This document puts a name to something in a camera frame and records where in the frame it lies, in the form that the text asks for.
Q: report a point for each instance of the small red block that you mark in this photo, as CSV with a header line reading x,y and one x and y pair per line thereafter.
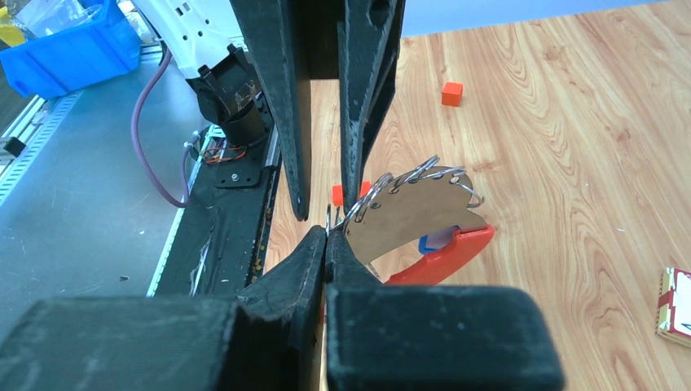
x,y
337,192

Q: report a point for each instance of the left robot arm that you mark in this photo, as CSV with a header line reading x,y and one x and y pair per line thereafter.
x,y
228,51

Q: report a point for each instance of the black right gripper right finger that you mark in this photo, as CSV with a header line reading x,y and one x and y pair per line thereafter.
x,y
381,337

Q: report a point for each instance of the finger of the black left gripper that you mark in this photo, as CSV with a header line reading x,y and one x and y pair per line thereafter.
x,y
368,50
270,31

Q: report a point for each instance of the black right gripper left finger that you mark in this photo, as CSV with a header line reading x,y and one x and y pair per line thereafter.
x,y
261,338

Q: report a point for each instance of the blue plastic bin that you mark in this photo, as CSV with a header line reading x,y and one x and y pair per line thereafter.
x,y
53,66

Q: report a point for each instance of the playing card box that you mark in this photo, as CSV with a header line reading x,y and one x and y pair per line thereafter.
x,y
673,307

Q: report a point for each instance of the small orange object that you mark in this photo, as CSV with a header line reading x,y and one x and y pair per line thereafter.
x,y
452,94

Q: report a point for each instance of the blue key tag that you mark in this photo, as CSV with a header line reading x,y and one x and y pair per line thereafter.
x,y
434,241

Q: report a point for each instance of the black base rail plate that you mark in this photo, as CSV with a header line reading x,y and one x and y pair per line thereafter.
x,y
217,244

